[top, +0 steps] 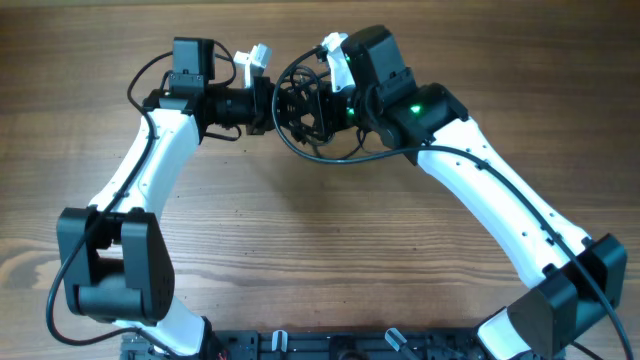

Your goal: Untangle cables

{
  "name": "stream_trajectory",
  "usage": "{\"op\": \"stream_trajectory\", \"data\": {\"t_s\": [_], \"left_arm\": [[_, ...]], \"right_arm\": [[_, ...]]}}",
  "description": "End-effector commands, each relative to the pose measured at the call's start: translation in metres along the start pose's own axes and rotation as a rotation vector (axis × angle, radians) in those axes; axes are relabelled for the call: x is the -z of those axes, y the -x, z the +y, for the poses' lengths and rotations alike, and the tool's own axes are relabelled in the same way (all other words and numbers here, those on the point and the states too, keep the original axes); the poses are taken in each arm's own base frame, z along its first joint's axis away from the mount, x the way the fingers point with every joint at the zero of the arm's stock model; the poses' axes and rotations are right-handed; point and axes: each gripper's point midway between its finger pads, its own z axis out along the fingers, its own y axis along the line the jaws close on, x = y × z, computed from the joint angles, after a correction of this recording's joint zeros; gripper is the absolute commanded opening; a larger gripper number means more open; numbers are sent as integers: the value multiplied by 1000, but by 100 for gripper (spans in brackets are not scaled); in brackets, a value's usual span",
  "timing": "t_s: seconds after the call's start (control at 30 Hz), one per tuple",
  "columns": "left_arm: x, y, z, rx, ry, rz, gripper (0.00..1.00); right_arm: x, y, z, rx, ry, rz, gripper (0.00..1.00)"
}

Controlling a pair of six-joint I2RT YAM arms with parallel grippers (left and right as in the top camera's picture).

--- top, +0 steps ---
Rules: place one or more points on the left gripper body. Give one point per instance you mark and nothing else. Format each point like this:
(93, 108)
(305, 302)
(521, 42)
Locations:
(262, 114)

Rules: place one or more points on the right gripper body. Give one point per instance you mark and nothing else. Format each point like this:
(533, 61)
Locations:
(336, 111)

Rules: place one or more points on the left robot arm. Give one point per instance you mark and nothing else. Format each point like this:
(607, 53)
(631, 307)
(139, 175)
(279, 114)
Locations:
(115, 267)

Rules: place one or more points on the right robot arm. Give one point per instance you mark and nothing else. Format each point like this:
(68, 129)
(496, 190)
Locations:
(572, 280)

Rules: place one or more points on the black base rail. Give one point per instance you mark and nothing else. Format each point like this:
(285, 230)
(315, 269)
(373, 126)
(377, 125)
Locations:
(447, 343)

